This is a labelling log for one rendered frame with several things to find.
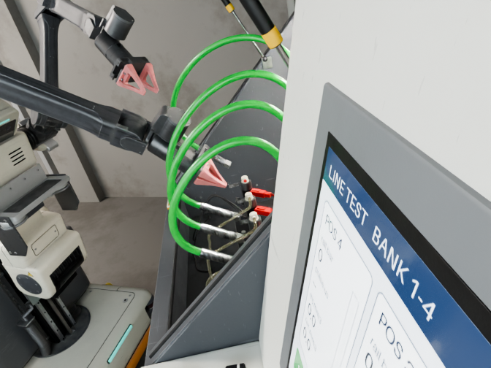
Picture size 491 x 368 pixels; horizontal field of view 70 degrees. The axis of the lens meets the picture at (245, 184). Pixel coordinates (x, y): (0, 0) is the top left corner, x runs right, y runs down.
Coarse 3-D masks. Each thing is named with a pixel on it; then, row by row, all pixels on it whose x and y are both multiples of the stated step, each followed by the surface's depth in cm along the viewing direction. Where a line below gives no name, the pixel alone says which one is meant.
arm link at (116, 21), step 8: (112, 8) 92; (120, 8) 92; (112, 16) 90; (120, 16) 89; (128, 16) 92; (88, 24) 96; (104, 24) 95; (112, 24) 90; (120, 24) 90; (128, 24) 91; (88, 32) 96; (96, 32) 95; (112, 32) 91; (120, 32) 92; (128, 32) 93
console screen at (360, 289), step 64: (320, 128) 28; (384, 128) 19; (320, 192) 28; (384, 192) 19; (448, 192) 14; (320, 256) 28; (384, 256) 18; (448, 256) 14; (320, 320) 28; (384, 320) 18; (448, 320) 14
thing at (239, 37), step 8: (224, 40) 77; (232, 40) 77; (240, 40) 76; (248, 40) 76; (256, 40) 75; (208, 48) 79; (216, 48) 79; (200, 56) 81; (192, 64) 82; (184, 72) 84; (176, 88) 87; (176, 96) 88; (184, 136) 94; (192, 144) 94
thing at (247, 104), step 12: (228, 108) 60; (240, 108) 61; (264, 108) 61; (276, 108) 62; (204, 120) 61; (192, 132) 62; (180, 156) 64; (168, 180) 66; (168, 192) 67; (180, 216) 70; (204, 228) 72; (216, 228) 73; (240, 240) 74
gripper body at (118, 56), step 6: (114, 48) 93; (120, 48) 94; (108, 54) 94; (114, 54) 93; (120, 54) 93; (126, 54) 93; (108, 60) 95; (114, 60) 93; (120, 60) 90; (126, 60) 92; (144, 60) 97; (114, 66) 91; (120, 66) 92; (114, 72) 92; (138, 72) 100
